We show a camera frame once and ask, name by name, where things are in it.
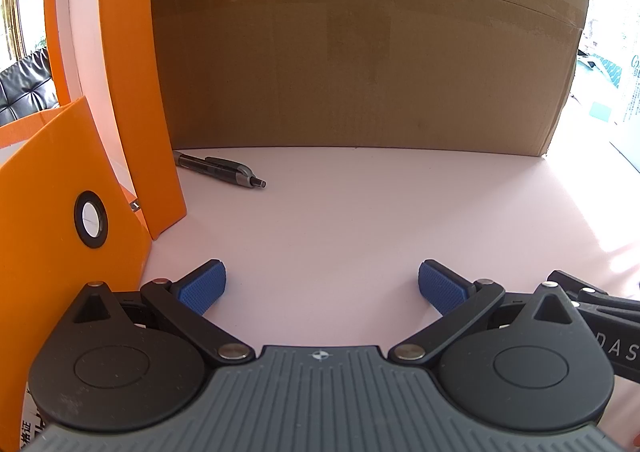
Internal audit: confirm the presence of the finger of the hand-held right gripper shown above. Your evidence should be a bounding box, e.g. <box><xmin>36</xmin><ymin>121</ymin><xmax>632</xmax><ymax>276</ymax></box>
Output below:
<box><xmin>546</xmin><ymin>270</ymin><xmax>609</xmax><ymax>296</ymax></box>
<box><xmin>574</xmin><ymin>288</ymin><xmax>640</xmax><ymax>322</ymax></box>

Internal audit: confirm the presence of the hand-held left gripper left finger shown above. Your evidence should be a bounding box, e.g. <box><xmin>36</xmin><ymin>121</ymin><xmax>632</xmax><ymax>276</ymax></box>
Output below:
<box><xmin>65</xmin><ymin>259</ymin><xmax>256</xmax><ymax>367</ymax></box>

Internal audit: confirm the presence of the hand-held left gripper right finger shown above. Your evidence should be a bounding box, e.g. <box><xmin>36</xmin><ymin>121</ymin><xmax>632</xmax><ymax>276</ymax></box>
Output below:
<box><xmin>388</xmin><ymin>259</ymin><xmax>581</xmax><ymax>366</ymax></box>

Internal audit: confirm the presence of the black grey pen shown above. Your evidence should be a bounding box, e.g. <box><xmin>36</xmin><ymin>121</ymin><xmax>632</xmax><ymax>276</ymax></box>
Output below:
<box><xmin>172</xmin><ymin>150</ymin><xmax>267</xmax><ymax>191</ymax></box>

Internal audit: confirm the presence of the orange storage box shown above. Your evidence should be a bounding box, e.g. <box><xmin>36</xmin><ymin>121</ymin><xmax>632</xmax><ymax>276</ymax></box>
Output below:
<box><xmin>0</xmin><ymin>96</ymin><xmax>152</xmax><ymax>452</ymax></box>

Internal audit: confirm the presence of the white teal carton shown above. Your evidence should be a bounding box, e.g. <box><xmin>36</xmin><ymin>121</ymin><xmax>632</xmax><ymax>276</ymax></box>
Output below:
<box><xmin>571</xmin><ymin>49</ymin><xmax>640</xmax><ymax>168</ymax></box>

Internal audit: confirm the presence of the brown cardboard box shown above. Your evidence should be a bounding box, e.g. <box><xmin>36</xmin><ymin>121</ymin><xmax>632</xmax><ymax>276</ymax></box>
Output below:
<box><xmin>148</xmin><ymin>0</ymin><xmax>592</xmax><ymax>159</ymax></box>

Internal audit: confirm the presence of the black leather sofa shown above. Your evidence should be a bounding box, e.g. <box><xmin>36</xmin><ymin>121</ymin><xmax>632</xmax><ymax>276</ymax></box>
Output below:
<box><xmin>0</xmin><ymin>49</ymin><xmax>55</xmax><ymax>128</ymax></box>

